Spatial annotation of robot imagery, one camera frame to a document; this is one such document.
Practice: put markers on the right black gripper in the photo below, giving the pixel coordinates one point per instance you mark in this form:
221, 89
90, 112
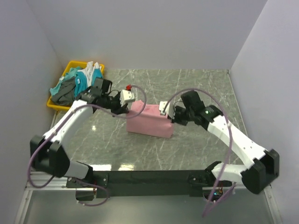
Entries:
176, 108

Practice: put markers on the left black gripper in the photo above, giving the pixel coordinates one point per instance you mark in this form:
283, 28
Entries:
120, 110

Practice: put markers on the pink t shirt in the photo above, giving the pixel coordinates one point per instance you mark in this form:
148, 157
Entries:
151, 123

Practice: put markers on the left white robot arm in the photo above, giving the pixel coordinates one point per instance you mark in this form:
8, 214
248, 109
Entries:
47, 152

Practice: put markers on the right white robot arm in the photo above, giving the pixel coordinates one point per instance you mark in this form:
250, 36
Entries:
260, 166

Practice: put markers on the teal t shirt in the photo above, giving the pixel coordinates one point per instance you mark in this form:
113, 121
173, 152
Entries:
85, 79

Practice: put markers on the white t shirt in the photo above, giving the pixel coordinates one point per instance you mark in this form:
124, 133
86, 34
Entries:
91, 67

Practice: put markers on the grey t shirt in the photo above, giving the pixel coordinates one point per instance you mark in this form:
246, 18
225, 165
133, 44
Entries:
65, 95

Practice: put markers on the light green t shirt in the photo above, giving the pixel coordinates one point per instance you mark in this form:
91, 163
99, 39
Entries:
72, 72

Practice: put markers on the black base bar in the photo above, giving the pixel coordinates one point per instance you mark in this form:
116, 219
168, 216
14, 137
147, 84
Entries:
154, 183

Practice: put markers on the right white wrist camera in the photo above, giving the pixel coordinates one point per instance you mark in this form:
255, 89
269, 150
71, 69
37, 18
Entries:
166, 108

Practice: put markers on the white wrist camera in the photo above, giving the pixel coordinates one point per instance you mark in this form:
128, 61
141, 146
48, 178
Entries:
127, 96
166, 108

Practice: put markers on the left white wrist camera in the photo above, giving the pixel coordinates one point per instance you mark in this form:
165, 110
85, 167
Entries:
127, 96

